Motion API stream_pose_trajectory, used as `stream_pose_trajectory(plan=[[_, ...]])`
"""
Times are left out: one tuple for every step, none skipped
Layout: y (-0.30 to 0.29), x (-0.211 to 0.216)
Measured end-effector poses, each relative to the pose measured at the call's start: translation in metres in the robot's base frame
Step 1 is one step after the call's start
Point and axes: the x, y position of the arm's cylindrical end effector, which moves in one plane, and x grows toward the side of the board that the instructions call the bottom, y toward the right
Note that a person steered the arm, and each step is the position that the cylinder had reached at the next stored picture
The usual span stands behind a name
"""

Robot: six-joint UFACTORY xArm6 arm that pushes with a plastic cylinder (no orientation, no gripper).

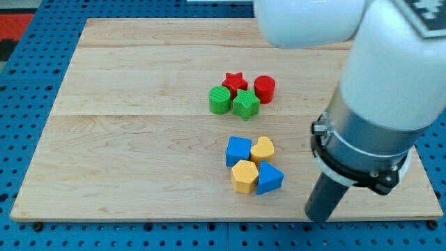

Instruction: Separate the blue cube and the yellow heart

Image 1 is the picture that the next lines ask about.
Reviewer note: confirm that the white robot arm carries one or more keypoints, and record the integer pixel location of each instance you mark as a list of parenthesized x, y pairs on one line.
[(392, 87)]

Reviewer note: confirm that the blue cube block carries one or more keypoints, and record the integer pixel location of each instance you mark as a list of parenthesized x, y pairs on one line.
[(238, 148)]

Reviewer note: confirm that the yellow heart block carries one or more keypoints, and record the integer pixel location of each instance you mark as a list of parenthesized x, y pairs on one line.
[(263, 150)]

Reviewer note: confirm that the green cylinder block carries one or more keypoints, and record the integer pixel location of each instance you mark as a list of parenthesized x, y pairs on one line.
[(219, 100)]

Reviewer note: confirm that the green star block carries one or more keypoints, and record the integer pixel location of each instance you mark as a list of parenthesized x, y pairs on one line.
[(246, 104)]

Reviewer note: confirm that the red star block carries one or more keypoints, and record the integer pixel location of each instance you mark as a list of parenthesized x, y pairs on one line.
[(233, 82)]

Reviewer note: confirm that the yellow hexagon block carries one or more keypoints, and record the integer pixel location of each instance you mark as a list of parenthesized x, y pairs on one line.
[(244, 176)]

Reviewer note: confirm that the red cylinder block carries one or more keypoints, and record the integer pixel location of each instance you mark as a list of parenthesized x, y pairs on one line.
[(264, 88)]

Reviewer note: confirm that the wooden board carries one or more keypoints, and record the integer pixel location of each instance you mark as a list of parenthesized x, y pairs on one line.
[(131, 138)]

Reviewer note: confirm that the blue triangle block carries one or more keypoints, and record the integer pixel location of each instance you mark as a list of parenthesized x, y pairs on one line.
[(270, 178)]

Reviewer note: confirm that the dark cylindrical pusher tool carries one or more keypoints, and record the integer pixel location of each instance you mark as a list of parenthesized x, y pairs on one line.
[(324, 198)]

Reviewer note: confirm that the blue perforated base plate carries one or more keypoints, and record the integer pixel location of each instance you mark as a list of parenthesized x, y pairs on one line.
[(29, 81)]

